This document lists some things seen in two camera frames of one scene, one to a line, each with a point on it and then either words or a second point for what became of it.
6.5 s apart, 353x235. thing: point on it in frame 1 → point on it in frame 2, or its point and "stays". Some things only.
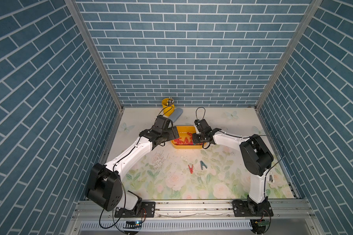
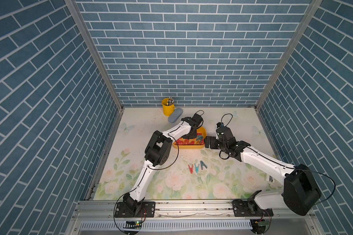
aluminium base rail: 190,217 stays
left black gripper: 171,135 → 194,135
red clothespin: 191,169 stays
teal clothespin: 202,164 stays
